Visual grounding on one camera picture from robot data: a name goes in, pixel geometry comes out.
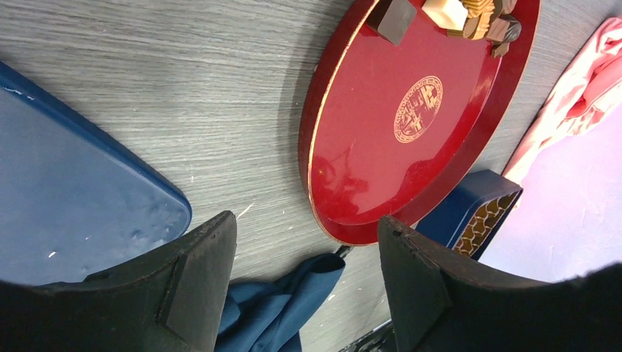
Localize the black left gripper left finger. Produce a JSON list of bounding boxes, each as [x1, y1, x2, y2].
[[1, 210, 237, 351]]

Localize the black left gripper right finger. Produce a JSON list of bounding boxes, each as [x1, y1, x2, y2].
[[378, 216, 621, 351]]

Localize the blue tin lid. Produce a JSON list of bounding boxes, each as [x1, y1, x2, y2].
[[1, 65, 192, 285]]

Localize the red round tray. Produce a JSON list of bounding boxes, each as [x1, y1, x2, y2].
[[299, 1, 541, 246]]

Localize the blue chocolate tin box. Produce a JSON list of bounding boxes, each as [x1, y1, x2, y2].
[[414, 170, 524, 260]]

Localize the dark blue cloth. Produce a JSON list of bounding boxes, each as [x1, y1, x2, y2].
[[214, 253, 345, 351]]

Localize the salmon pink cloth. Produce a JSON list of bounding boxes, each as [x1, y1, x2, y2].
[[502, 16, 621, 184]]

